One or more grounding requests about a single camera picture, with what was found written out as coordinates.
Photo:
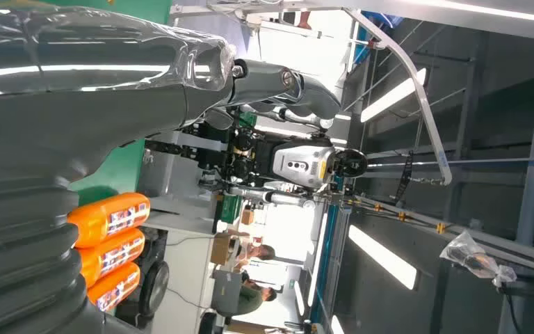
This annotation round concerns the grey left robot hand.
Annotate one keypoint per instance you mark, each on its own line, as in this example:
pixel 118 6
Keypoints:
pixel 87 106

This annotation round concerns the orange juice bottle clear cap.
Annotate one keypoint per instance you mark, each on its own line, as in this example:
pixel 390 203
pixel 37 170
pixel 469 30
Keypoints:
pixel 115 288
pixel 106 216
pixel 110 256

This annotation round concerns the black round stool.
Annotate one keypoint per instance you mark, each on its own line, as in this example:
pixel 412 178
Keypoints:
pixel 154 288

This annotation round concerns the brown cardboard box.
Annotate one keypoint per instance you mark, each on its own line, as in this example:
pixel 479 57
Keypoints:
pixel 221 249

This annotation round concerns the person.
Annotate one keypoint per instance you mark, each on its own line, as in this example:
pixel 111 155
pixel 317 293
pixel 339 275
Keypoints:
pixel 294 18
pixel 262 252
pixel 248 299

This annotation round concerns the white ceiling light panel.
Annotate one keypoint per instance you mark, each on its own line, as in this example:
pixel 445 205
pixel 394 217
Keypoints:
pixel 382 256
pixel 391 96

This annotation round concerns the clear plastic wrapped device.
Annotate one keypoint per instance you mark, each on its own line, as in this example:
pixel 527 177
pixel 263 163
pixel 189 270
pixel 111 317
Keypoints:
pixel 469 258

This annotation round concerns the overhead rail with yellow clips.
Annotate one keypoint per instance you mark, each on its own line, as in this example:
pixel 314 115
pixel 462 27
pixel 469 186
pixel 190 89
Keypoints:
pixel 438 228

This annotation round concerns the white wall light strip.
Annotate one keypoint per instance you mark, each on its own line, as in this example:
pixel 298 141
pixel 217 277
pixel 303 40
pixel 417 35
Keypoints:
pixel 502 11

